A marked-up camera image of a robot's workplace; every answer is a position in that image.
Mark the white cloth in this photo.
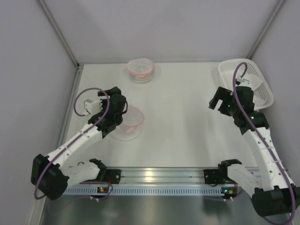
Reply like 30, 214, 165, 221
247, 74, 264, 105

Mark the white mesh laundry bag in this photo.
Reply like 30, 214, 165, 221
125, 58, 155, 83
111, 105, 144, 141

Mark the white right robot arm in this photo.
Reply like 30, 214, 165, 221
209, 86, 300, 217

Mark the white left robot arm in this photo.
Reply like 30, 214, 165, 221
30, 87, 128, 200

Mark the white plastic basket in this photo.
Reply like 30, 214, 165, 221
218, 59, 274, 111

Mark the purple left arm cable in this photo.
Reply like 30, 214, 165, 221
34, 87, 114, 202

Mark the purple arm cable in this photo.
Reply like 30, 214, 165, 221
34, 87, 114, 202
232, 62, 296, 225

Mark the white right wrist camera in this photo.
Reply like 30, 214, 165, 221
235, 77, 250, 87

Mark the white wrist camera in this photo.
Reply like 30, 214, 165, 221
83, 99, 103, 116
235, 77, 250, 87

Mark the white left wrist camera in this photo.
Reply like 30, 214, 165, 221
83, 99, 103, 116

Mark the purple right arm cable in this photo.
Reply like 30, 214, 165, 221
232, 62, 296, 225

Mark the aluminium frame post left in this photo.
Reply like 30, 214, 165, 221
36, 0, 80, 68

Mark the aluminium frame post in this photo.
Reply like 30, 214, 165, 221
246, 0, 287, 60
36, 0, 80, 68

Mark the aluminium frame post right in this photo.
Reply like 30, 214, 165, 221
246, 0, 287, 60

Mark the white slotted cable duct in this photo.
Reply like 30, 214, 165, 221
64, 185, 236, 196

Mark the aluminium mounting rail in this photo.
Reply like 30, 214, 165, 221
65, 166, 265, 187

